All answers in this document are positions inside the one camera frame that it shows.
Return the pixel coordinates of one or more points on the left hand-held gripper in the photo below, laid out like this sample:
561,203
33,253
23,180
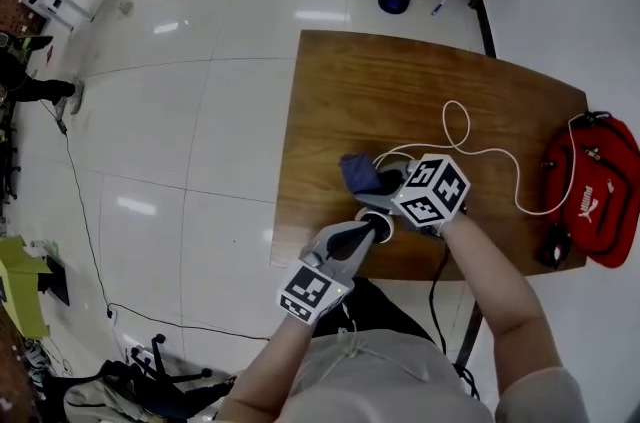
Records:
305,286

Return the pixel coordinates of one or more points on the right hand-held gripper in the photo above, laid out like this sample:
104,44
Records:
435,191

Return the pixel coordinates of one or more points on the blue cloth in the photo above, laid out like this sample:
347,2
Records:
360,171

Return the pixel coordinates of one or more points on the round black and white device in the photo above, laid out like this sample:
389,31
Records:
389,236

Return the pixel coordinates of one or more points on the person's right forearm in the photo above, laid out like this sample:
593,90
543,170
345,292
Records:
490,291

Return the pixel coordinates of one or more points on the person's left forearm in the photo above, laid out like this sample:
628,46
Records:
270,376

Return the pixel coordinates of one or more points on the person's black trousers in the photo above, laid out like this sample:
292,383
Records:
375,311

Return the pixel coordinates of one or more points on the person's beige shirt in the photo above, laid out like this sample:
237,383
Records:
380,391

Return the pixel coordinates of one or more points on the black metal table leg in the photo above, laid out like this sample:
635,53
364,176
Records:
470,336

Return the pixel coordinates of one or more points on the small black red pouch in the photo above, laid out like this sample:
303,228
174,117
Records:
555,248

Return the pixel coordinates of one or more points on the blue white brush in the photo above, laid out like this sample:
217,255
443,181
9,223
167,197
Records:
442,5

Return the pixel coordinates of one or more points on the red bag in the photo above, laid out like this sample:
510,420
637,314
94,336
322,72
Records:
600,191

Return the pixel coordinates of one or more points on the black office chair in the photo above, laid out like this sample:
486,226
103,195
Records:
160,361

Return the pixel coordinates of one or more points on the flat black board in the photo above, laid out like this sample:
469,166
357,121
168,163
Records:
59,283

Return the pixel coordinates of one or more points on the green cardboard box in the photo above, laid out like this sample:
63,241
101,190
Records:
22,291

